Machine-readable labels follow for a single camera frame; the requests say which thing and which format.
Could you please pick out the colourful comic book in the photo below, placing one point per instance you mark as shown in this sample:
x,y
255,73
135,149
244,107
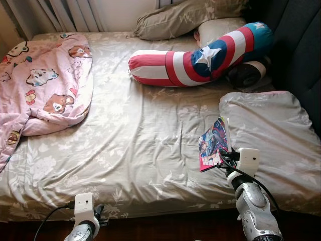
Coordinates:
x,y
213,143

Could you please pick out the grey floral pillow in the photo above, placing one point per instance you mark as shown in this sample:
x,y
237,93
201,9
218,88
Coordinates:
x,y
271,135

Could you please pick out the pink cartoon print blanket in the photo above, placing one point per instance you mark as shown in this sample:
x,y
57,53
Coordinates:
x,y
45,85

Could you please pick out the bed with beige floral sheet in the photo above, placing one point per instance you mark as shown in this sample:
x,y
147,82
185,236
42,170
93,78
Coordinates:
x,y
140,150

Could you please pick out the black and beige plush cushion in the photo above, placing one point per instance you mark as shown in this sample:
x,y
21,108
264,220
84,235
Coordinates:
x,y
246,75

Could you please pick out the red white blue star bolster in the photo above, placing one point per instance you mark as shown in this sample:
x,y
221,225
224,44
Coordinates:
x,y
165,68

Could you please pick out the plain white pillow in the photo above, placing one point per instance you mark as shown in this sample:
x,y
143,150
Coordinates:
x,y
220,30

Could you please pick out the olive floral pillow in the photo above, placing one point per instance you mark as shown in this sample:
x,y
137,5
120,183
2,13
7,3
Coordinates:
x,y
185,17

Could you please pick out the grey curtain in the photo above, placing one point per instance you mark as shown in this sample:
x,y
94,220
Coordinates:
x,y
60,12

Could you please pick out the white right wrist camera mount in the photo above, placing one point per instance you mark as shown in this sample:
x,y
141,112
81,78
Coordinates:
x,y
248,159

